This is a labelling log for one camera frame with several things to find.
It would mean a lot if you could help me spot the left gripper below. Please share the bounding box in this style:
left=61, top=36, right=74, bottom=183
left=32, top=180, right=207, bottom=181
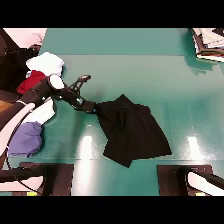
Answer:
left=79, top=99, right=99, bottom=115

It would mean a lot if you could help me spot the black T-shirt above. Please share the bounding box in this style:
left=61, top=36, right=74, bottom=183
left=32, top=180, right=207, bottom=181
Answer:
left=94, top=93, right=173, bottom=169

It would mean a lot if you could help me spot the white folded garment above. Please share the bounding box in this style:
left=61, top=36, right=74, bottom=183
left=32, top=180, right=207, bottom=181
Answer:
left=20, top=97, right=57, bottom=125

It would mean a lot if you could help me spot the red garment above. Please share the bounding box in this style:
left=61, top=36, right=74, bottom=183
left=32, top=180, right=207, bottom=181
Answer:
left=16, top=70, right=48, bottom=96

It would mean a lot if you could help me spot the purple garment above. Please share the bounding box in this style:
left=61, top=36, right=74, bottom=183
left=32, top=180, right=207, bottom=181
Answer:
left=7, top=121, right=44, bottom=159

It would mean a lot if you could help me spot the black cable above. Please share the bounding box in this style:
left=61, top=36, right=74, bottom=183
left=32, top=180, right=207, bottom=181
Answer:
left=4, top=146, right=45, bottom=197

